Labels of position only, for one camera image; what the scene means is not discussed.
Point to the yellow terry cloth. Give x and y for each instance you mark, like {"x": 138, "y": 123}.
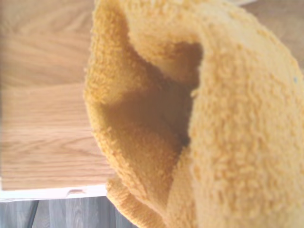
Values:
{"x": 225, "y": 130}

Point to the white kitchen cabinet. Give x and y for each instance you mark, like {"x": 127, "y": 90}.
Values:
{"x": 35, "y": 193}

